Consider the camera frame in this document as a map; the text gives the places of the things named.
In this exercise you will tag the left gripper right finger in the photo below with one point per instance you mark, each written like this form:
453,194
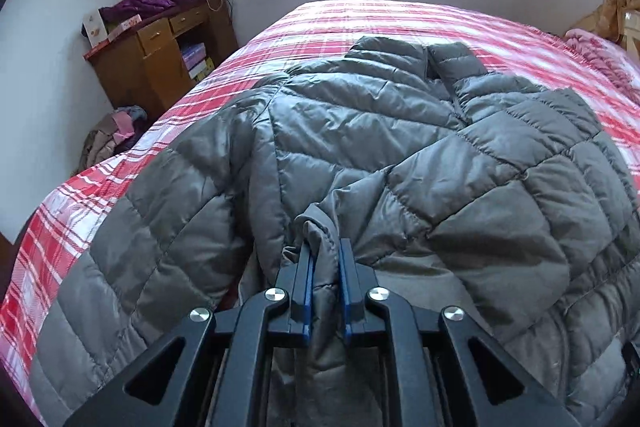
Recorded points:
438,368

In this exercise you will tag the red plaid bed sheet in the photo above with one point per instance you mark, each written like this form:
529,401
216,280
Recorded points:
66,221

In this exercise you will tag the grey quilted puffer jacket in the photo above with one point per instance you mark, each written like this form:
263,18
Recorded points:
456,185

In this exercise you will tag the wooden desk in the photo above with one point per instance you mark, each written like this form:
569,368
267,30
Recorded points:
144,65

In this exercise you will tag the boxes inside desk shelf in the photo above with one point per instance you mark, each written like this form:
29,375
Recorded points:
195,58

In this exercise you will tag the purple clothes on desk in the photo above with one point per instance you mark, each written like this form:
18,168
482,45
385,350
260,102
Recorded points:
125,9

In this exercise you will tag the wooden headboard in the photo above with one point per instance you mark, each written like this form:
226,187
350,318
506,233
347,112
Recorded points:
631,33

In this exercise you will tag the beige curtain by headboard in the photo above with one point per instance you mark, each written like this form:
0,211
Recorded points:
607,21

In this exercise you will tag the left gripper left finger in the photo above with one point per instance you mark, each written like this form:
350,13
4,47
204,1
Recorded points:
211,368

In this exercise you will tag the white carton on desk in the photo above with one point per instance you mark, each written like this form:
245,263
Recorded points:
94,28

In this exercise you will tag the clothes pile on floor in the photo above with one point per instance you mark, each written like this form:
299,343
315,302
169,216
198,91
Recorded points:
115,133

